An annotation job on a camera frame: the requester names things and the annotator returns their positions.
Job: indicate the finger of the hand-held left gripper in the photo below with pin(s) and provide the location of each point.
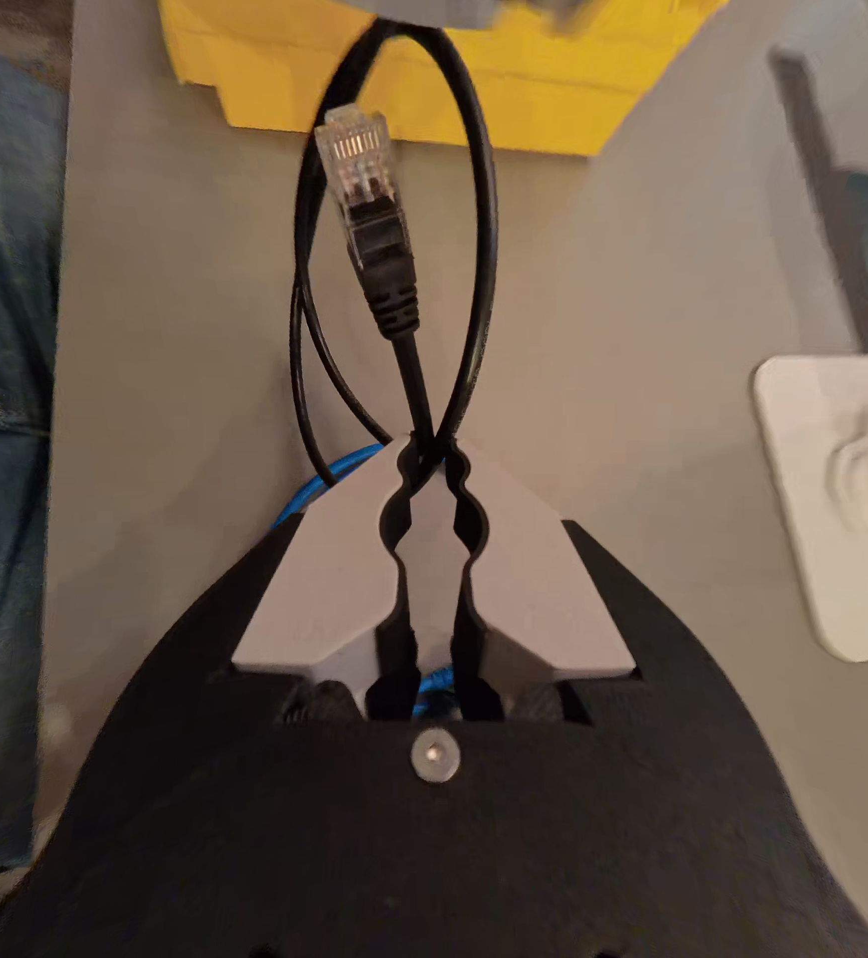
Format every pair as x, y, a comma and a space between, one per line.
434, 11

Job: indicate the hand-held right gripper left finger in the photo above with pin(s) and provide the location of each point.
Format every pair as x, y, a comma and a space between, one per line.
321, 584

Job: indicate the yellow bin with divider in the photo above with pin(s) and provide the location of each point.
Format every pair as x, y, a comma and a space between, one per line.
538, 90

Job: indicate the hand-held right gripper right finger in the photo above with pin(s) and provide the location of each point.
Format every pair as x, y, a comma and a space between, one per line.
546, 591

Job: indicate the white stand base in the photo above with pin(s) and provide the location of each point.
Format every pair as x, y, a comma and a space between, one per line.
793, 464

